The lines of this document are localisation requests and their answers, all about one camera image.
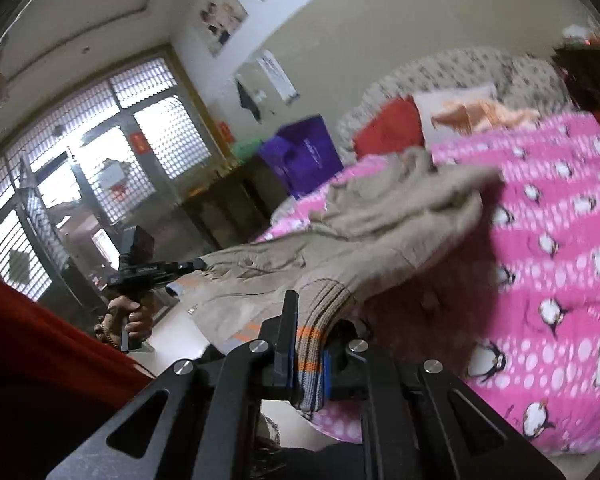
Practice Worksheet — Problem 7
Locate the dark wooden cabinet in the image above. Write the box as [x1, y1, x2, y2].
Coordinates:
[552, 35, 600, 126]

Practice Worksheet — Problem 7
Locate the floral quilt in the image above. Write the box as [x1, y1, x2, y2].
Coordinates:
[336, 47, 571, 156]

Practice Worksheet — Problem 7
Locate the beaded bracelet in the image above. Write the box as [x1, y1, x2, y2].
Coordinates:
[94, 324, 121, 350]

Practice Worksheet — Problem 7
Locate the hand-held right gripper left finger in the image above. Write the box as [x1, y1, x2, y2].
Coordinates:
[45, 290, 301, 480]

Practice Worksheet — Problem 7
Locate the eye chart poster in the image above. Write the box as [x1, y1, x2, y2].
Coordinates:
[256, 50, 300, 106]

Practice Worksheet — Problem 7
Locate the green plastic bag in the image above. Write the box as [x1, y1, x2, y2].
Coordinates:
[230, 137, 263, 166]

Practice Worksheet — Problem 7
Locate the wall poster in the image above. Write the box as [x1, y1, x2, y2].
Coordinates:
[199, 0, 249, 58]

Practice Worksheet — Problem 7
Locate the grid window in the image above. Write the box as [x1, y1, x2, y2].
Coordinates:
[0, 42, 231, 306]

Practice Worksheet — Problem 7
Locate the red pillow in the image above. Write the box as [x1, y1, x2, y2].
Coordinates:
[354, 97, 425, 161]

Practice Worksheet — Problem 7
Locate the person's left hand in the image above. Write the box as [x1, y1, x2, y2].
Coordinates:
[100, 294, 154, 342]

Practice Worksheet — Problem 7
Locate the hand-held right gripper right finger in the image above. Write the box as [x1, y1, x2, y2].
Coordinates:
[325, 320, 566, 480]

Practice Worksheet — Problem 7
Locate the white pillow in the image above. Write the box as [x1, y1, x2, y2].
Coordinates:
[412, 82, 498, 143]

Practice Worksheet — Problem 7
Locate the dark hanging cloth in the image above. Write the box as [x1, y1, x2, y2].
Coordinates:
[235, 80, 263, 123]

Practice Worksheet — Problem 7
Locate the pink penguin print blanket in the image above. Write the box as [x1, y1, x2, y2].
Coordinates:
[257, 112, 600, 456]

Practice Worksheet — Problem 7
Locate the beige zip jacket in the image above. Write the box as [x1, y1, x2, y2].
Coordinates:
[165, 146, 503, 413]

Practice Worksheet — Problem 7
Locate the dark low cabinet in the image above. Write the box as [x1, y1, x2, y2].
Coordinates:
[182, 160, 293, 251]

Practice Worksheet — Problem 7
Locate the person's left forearm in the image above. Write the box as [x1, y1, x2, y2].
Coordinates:
[0, 247, 156, 396]

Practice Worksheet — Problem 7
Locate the purple tote bag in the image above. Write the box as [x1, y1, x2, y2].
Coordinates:
[257, 115, 345, 200]

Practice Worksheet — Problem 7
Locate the peach fringed towel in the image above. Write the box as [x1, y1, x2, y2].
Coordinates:
[430, 99, 541, 133]

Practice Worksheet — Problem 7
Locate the metal wire rack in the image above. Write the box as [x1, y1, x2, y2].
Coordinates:
[7, 152, 106, 311]

